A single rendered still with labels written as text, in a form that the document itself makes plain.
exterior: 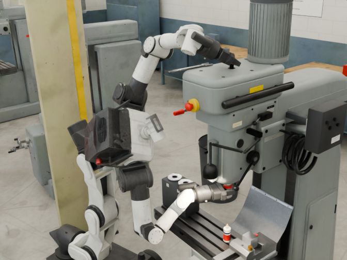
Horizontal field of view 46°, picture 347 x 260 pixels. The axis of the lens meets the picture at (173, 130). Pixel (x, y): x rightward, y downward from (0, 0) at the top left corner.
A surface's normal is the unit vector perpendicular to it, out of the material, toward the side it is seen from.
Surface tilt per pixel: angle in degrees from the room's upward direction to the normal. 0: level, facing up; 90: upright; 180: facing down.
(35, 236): 0
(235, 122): 90
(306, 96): 90
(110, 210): 81
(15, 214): 0
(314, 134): 90
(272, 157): 90
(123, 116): 59
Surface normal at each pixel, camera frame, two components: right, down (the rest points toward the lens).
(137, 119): 0.67, -0.31
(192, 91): -0.79, 0.25
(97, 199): -0.59, 0.32
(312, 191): 0.61, 0.26
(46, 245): -0.03, -0.92
